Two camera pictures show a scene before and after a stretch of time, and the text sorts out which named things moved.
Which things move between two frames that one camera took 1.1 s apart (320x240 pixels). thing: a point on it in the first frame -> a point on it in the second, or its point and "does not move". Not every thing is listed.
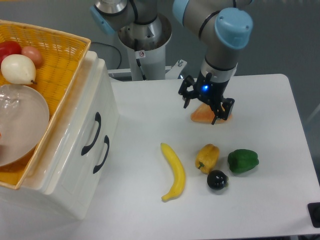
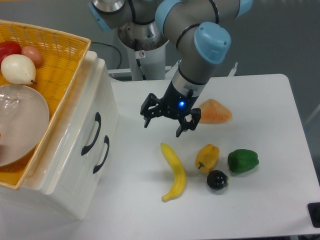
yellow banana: (179, 172) does not move
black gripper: (210, 90) -> (176, 104)
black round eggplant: (217, 180) does not move
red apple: (7, 48) does not move
